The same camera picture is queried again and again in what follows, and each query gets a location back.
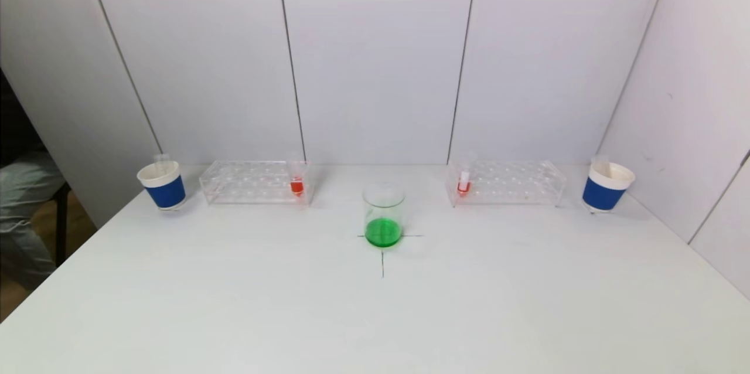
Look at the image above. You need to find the clear glass beaker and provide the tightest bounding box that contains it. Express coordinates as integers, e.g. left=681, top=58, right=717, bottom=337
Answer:
left=362, top=182, right=406, bottom=249

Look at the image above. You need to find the plain tube with red pigment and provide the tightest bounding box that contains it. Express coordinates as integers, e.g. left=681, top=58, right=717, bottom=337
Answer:
left=285, top=152, right=306, bottom=198

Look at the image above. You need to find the white-labelled tube with red pigment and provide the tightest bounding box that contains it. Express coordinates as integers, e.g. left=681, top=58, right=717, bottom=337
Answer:
left=456, top=153, right=476, bottom=198

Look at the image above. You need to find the clear acrylic test tube rack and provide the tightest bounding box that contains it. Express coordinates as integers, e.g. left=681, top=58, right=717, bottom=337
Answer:
left=199, top=159, right=313, bottom=206
left=446, top=159, right=569, bottom=208

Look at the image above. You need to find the blue white paper cup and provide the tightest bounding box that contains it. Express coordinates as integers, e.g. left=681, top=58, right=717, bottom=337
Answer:
left=137, top=160, right=187, bottom=211
left=582, top=161, right=636, bottom=213

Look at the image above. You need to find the black chair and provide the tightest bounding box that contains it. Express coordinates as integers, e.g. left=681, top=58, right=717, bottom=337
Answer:
left=53, top=182, right=73, bottom=267

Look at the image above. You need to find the seated person in grey trousers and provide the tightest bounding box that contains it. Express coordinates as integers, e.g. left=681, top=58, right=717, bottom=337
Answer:
left=0, top=69, right=66, bottom=293

